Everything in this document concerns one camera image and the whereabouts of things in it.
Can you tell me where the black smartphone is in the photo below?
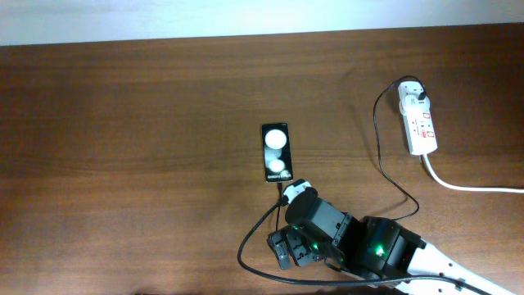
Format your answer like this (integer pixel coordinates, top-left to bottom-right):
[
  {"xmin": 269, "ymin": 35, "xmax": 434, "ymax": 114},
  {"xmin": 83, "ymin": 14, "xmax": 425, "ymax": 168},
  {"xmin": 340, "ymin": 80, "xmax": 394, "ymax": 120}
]
[{"xmin": 261, "ymin": 122, "xmax": 293, "ymax": 183}]

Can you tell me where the black charging cable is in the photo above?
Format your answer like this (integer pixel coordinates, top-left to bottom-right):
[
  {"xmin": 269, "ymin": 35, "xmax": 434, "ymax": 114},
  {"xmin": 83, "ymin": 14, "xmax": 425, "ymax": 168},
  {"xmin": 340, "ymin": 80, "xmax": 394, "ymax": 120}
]
[{"xmin": 273, "ymin": 75, "xmax": 427, "ymax": 234}]

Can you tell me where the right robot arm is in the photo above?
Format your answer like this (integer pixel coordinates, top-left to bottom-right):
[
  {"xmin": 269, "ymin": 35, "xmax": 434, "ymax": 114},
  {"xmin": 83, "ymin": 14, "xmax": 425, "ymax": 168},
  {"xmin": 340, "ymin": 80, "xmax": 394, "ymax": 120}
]
[{"xmin": 267, "ymin": 187, "xmax": 508, "ymax": 294}]

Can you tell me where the white charger adapter plug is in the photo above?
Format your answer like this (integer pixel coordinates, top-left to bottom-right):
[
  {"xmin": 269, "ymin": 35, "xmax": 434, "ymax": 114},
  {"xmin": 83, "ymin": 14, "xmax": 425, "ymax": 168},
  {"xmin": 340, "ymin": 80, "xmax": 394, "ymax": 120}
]
[{"xmin": 398, "ymin": 81, "xmax": 431, "ymax": 116}]

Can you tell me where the white power strip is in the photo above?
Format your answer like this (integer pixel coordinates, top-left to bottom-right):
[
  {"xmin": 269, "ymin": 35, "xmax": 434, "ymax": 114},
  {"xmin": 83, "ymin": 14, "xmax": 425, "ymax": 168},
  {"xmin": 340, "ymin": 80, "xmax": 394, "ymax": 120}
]
[{"xmin": 397, "ymin": 80, "xmax": 438, "ymax": 156}]

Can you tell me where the right black camera cable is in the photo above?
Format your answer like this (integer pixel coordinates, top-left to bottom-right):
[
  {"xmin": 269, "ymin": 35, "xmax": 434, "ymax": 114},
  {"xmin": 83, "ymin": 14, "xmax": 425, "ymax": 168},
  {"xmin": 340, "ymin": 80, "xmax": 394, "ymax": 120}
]
[{"xmin": 237, "ymin": 196, "xmax": 492, "ymax": 295}]

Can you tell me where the white power strip cord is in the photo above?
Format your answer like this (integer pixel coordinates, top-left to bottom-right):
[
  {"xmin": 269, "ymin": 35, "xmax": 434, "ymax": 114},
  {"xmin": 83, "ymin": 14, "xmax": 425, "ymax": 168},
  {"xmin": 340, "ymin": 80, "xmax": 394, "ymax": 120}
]
[{"xmin": 420, "ymin": 153, "xmax": 524, "ymax": 194}]

